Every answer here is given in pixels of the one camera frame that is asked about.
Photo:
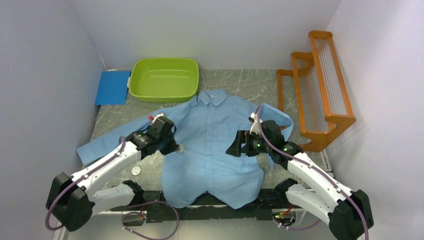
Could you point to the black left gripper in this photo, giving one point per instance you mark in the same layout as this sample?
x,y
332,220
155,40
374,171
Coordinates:
x,y
172,147

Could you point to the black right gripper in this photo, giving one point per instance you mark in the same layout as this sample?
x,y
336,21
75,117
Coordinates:
x,y
235,149

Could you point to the light blue button shirt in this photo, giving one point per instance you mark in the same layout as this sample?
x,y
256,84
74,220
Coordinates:
x,y
206,126

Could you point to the green plastic basin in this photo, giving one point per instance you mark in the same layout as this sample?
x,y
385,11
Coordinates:
x,y
164,80

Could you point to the silver round brooch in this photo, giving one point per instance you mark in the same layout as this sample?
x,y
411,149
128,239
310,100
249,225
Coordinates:
x,y
179,148
136,170

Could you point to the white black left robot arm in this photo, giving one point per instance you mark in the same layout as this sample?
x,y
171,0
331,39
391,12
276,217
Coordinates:
x,y
74,199

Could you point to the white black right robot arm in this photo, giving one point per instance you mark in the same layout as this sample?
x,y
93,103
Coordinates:
x,y
347,213

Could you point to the blue flat board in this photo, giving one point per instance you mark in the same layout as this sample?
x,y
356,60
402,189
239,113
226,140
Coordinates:
x,y
112,88

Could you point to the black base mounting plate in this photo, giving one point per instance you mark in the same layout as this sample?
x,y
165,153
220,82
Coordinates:
x,y
207,207

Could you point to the orange wooden rack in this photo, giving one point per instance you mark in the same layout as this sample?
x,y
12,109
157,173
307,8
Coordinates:
x,y
323,103

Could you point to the aluminium frame rails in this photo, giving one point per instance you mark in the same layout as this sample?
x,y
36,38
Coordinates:
x,y
306,167

